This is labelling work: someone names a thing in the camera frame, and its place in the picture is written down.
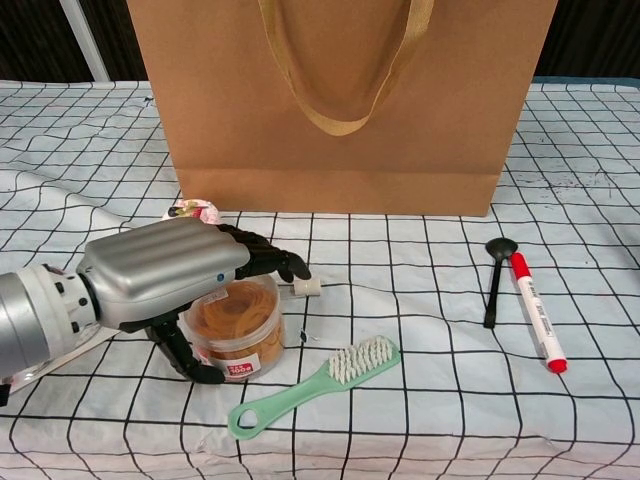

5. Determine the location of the black plastic spoon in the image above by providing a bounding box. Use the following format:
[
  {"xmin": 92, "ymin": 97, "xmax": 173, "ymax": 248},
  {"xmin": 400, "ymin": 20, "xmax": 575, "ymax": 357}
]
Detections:
[{"xmin": 483, "ymin": 237, "xmax": 521, "ymax": 330}]

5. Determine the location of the red white marker pen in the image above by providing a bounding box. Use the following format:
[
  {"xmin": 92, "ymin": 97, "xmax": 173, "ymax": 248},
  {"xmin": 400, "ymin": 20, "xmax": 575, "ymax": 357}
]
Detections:
[{"xmin": 509, "ymin": 252, "xmax": 570, "ymax": 375}]

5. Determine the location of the packaged clear ruler set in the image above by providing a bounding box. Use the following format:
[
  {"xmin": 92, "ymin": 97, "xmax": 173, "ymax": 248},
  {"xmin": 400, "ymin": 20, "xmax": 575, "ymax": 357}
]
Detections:
[{"xmin": 0, "ymin": 332, "xmax": 109, "ymax": 401}]

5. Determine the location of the clear jar of rubber bands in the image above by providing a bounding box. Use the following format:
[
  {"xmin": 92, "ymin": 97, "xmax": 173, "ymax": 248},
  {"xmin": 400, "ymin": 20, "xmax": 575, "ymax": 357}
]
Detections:
[{"xmin": 177, "ymin": 273, "xmax": 287, "ymax": 385}]

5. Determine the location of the pink strawberry cake cup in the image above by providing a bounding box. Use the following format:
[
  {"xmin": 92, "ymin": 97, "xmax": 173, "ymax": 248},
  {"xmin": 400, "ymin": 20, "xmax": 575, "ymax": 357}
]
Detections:
[{"xmin": 162, "ymin": 198, "xmax": 221, "ymax": 226}]

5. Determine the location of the white black checked tablecloth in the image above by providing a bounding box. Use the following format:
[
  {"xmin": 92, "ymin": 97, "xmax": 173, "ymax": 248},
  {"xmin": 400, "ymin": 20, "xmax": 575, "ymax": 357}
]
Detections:
[{"xmin": 0, "ymin": 77, "xmax": 640, "ymax": 480}]

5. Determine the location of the white partition post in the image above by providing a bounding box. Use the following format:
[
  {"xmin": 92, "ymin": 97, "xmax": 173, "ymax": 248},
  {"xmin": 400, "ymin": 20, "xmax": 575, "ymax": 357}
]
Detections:
[{"xmin": 67, "ymin": 0, "xmax": 110, "ymax": 82}]

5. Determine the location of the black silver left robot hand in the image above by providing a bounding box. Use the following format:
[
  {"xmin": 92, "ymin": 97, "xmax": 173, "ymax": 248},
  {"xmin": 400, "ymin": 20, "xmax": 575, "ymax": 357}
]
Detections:
[{"xmin": 74, "ymin": 218, "xmax": 312, "ymax": 386}]

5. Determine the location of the green plastic brush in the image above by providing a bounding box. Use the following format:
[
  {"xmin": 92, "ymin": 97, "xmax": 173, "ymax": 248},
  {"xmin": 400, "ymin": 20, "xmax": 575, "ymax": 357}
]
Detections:
[{"xmin": 227, "ymin": 334, "xmax": 402, "ymax": 441}]

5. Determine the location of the brown paper bag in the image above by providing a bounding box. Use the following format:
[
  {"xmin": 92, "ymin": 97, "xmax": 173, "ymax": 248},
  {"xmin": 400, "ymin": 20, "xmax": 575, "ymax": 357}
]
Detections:
[{"xmin": 124, "ymin": 0, "xmax": 559, "ymax": 219}]

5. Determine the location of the dark blue table cover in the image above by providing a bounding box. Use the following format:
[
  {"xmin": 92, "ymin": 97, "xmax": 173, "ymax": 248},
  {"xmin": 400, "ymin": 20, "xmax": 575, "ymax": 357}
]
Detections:
[{"xmin": 532, "ymin": 74, "xmax": 640, "ymax": 87}]

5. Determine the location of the small white cap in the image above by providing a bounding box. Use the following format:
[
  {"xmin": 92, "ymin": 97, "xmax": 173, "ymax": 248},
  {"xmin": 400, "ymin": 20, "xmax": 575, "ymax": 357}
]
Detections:
[{"xmin": 277, "ymin": 278, "xmax": 341, "ymax": 300}]

